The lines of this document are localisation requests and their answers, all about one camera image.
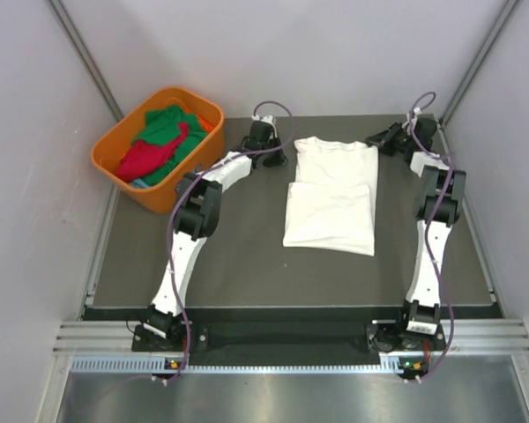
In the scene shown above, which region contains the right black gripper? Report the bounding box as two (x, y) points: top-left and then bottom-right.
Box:
(363, 122), (413, 157)

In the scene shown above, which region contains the white t-shirt red print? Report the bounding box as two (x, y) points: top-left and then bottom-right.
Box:
(283, 137), (378, 256)

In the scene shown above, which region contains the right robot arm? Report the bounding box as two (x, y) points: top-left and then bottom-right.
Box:
(365, 117), (466, 349)

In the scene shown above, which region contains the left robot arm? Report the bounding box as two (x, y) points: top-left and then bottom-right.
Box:
(145, 115), (287, 350)

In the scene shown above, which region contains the orange plastic basket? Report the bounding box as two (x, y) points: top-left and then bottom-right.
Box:
(90, 86), (225, 214)

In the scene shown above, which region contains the green t-shirt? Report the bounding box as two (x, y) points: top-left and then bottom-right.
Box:
(131, 105), (212, 186)

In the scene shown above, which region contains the light blue t-shirt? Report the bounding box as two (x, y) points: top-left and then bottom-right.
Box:
(129, 178), (151, 189)

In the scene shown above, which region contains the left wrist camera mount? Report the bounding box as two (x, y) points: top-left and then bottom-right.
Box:
(251, 115), (277, 130)

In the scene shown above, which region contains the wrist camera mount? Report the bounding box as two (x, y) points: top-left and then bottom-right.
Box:
(406, 107), (422, 129)
(251, 115), (277, 130)

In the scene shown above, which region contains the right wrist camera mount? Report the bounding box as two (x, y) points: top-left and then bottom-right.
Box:
(406, 107), (422, 129)

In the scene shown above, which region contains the right corner frame post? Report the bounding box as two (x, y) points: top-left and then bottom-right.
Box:
(439, 0), (521, 127)

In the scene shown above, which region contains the corner frame post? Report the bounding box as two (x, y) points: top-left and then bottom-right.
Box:
(439, 0), (521, 127)
(45, 0), (124, 122)

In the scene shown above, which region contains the aluminium frame rail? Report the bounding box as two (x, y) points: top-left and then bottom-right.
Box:
(53, 319), (529, 355)

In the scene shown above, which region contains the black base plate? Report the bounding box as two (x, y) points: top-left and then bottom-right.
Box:
(132, 322), (446, 353)

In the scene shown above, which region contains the left corner frame post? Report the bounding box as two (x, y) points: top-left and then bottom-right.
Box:
(45, 0), (124, 122)

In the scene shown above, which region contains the grey cable duct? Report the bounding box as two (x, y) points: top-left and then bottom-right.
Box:
(71, 356), (421, 375)

